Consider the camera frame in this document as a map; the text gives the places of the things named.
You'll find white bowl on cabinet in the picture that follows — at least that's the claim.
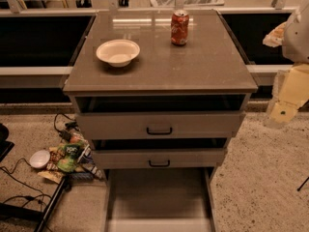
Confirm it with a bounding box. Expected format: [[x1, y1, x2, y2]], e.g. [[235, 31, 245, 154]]
[[96, 40, 140, 68]]

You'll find red soda can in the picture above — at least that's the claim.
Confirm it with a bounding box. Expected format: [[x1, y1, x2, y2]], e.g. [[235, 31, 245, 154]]
[[171, 10, 189, 45]]

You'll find grey drawer cabinet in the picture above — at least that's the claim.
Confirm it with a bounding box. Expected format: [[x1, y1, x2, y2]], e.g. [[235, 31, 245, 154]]
[[62, 9, 259, 179]]

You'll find black tripod leg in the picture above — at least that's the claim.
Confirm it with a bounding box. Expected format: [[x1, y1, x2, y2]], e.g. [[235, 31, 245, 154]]
[[296, 177, 309, 191]]

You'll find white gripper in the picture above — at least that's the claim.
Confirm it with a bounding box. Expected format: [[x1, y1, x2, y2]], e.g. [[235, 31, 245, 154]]
[[265, 64, 309, 129]]

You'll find black stand base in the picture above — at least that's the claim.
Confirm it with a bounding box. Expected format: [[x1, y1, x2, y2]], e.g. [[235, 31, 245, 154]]
[[0, 176, 70, 232]]

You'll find grey drawer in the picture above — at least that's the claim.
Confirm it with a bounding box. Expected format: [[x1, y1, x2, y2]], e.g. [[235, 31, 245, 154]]
[[102, 168, 218, 232], [73, 94, 247, 140], [92, 138, 227, 169]]

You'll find black floor cable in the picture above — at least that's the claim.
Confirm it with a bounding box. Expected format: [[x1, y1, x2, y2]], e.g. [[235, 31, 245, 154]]
[[0, 158, 54, 211]]

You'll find yellow snack packet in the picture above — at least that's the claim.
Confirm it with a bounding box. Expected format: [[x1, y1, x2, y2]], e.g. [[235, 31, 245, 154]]
[[38, 170, 64, 184]]

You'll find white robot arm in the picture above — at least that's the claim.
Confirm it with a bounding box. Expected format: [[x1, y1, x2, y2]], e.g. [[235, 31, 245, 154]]
[[263, 0, 309, 129]]

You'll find black power adapter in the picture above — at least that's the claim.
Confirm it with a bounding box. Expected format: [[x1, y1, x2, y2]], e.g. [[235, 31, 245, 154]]
[[59, 130, 71, 142]]

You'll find white bowl on floor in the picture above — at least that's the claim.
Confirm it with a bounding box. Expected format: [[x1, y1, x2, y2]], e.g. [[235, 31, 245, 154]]
[[29, 150, 50, 169]]

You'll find green snack bag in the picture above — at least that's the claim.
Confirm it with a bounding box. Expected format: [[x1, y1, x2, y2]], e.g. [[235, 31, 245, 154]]
[[57, 143, 82, 173]]

